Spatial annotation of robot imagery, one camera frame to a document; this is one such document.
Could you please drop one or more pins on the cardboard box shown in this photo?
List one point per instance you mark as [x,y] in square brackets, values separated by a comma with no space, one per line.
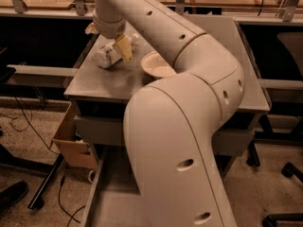
[74,150]

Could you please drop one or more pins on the black desk leg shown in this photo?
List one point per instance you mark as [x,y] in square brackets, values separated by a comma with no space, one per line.
[37,202]

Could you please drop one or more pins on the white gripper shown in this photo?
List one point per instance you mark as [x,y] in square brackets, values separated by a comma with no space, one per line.
[106,29]

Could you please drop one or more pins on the white paper bowl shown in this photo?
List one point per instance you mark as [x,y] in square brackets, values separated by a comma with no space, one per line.
[154,65]

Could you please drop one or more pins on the black shoe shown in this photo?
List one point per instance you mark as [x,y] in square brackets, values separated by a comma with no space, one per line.
[12,195]

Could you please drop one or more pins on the grey drawer cabinet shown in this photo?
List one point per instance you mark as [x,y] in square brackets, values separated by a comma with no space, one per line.
[97,92]

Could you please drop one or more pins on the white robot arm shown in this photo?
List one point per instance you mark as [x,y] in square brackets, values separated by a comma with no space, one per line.
[168,124]

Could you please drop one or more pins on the grey open middle drawer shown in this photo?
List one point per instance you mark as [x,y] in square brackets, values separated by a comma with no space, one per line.
[114,200]

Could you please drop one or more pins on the clear plastic water bottle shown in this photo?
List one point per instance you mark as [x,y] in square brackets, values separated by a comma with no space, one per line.
[107,56]

